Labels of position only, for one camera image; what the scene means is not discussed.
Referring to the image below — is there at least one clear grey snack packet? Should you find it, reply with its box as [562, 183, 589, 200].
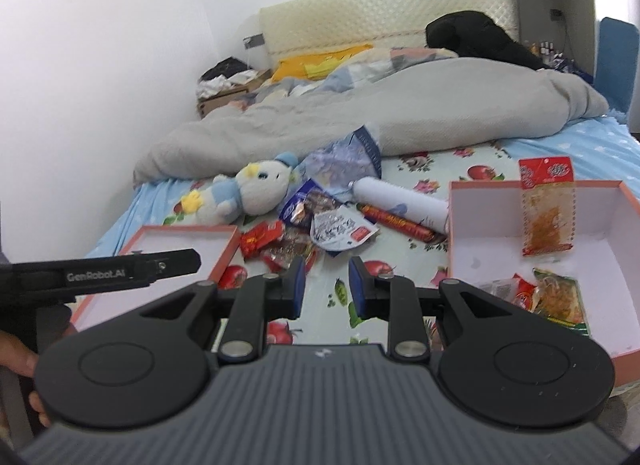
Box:
[477, 277, 521, 306]

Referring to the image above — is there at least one red bean snack packet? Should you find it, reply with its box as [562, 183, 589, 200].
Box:
[262, 235, 319, 273]

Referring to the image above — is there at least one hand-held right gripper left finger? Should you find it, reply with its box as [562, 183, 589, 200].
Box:
[140, 256, 307, 365]

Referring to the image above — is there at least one pink cardboard box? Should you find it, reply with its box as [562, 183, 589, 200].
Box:
[446, 180, 640, 388]

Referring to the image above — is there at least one brown cardboard box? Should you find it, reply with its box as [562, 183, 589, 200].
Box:
[197, 69, 273, 118]

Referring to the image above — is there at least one dark red sachet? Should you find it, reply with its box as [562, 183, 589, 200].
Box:
[240, 222, 287, 261]

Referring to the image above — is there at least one clear packet with orange snack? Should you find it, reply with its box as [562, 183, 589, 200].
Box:
[517, 155, 577, 258]

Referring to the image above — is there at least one blue facial tissue pack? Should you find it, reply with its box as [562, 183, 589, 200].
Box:
[297, 125, 383, 191]

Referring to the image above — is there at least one red sausage stick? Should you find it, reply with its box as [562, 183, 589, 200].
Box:
[356, 202, 436, 244]

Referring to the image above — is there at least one small red snack packet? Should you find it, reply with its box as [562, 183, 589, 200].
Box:
[512, 272, 541, 316]

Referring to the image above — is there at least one black clothing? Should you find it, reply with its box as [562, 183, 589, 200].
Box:
[200, 58, 249, 83]

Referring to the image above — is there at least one white and blue plush toy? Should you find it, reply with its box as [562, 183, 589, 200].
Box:
[181, 152, 301, 226]

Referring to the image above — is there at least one grey duvet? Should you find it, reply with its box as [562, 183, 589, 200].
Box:
[132, 58, 610, 188]

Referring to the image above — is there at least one person's left hand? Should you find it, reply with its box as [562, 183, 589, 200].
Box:
[0, 330, 52, 428]

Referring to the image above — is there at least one green and yellow snack packet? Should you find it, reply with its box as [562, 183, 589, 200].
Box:
[531, 267, 592, 331]

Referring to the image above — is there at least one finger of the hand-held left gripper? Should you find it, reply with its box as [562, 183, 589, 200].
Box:
[145, 248, 202, 280]

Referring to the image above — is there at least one white snack packet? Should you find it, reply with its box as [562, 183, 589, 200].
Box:
[310, 208, 381, 257]

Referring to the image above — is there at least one white spray bottle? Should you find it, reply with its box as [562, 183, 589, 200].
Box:
[348, 176, 449, 235]

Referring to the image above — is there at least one black garment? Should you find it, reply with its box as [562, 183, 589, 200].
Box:
[425, 10, 546, 71]

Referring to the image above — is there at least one blue chair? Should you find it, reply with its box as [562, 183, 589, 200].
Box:
[595, 16, 640, 113]

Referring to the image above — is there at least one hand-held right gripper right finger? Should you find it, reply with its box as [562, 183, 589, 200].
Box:
[348, 256, 522, 361]

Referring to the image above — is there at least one blue snack packet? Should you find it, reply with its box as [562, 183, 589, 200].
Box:
[277, 178, 341, 231]

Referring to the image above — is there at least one yellow pillow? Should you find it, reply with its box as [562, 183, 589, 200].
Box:
[272, 44, 373, 82]

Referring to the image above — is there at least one white cloth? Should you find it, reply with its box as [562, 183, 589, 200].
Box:
[196, 76, 231, 98]

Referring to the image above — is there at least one cream padded headboard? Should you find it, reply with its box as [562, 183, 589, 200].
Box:
[258, 0, 519, 63]

